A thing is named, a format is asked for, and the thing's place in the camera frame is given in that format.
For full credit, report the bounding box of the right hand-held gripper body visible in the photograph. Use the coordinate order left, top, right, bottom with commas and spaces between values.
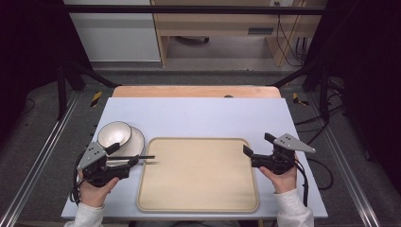
251, 132, 317, 176

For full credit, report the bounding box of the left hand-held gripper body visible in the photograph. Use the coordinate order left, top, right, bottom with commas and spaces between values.
77, 141, 131, 188

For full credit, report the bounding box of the black chopstick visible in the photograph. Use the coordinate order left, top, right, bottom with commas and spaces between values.
107, 154, 156, 161

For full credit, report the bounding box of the beige rectangular tray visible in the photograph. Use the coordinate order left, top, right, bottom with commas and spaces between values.
136, 136, 260, 213

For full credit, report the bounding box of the person's right hand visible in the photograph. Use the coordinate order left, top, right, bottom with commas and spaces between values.
258, 166, 299, 195

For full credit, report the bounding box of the person's left hand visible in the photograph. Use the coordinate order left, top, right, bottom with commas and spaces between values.
78, 170, 121, 208

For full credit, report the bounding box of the white bowl dark rim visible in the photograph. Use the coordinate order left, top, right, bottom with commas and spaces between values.
96, 120, 133, 149

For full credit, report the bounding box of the white round plate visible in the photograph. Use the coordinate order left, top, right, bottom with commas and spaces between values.
106, 126, 146, 167

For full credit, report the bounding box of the yellow black floor tape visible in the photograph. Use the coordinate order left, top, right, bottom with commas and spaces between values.
90, 90, 104, 109
291, 92, 310, 107

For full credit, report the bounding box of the white table board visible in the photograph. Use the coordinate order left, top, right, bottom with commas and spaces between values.
61, 96, 329, 221

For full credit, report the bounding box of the black metal stand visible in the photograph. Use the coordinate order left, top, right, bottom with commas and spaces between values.
270, 59, 331, 125
56, 59, 123, 121

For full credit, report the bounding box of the wooden table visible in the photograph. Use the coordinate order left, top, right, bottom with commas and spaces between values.
112, 85, 283, 99

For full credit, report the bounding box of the white cabinet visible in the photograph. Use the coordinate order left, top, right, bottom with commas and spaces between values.
62, 0, 162, 62

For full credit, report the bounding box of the dark curtain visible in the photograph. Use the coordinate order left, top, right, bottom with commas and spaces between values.
304, 0, 401, 193
0, 0, 94, 140

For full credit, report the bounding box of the light wooden desk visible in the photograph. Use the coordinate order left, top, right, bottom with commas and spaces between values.
149, 0, 329, 68

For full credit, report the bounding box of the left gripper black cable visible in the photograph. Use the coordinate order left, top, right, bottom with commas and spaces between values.
69, 150, 87, 206

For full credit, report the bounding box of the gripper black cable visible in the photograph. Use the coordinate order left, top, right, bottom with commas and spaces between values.
292, 158, 310, 208
69, 150, 87, 206

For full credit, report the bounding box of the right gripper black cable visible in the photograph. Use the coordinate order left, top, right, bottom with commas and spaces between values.
292, 158, 310, 208

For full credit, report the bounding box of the black floor cable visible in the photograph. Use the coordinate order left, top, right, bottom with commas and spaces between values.
306, 156, 335, 191

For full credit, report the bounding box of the aluminium floor rail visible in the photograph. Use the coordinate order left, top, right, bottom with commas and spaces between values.
0, 90, 80, 227
306, 94, 383, 227

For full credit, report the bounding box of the black hanging cables bundle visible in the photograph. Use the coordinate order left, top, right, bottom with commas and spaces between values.
273, 1, 309, 68

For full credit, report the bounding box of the black horizontal frame bar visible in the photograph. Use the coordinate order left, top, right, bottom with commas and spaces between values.
64, 4, 326, 16

